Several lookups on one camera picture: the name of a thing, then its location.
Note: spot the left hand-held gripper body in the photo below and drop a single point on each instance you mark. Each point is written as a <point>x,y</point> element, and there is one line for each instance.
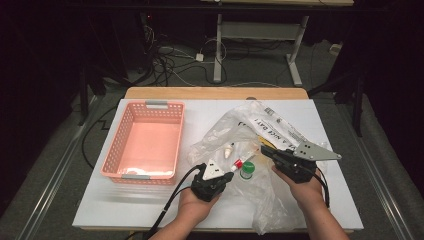
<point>210,186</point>

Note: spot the white dropper bottle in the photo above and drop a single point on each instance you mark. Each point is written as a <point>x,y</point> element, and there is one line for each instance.
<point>228,151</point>

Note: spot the person's left hand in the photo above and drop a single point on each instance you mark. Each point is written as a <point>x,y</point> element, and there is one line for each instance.
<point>196,208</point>

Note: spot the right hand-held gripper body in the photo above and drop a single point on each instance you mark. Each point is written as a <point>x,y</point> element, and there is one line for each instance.
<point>300,163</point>

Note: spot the clear printed plastic bag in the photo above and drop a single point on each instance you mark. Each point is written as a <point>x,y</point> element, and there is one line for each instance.
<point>273,128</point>

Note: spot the pink perforated plastic basket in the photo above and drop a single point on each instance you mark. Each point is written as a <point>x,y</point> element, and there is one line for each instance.
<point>150,146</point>

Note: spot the white bottle with green cap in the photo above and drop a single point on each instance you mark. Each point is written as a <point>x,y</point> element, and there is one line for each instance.
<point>247,169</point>

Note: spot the white metal desk frame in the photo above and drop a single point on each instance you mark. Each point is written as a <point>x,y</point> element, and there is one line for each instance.
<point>256,31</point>

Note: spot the black metal stand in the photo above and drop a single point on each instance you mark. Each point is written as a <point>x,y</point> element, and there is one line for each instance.
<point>356,100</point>
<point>88,90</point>

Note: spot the person's right hand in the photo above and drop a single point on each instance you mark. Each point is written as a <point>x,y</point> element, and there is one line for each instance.
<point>305,193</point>

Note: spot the metal floor rail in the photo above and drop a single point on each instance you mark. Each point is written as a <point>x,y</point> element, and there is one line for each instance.
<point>380,180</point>
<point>56,173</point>

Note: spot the white tube with red cap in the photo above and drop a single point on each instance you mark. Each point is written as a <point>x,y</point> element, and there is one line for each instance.
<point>245,159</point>

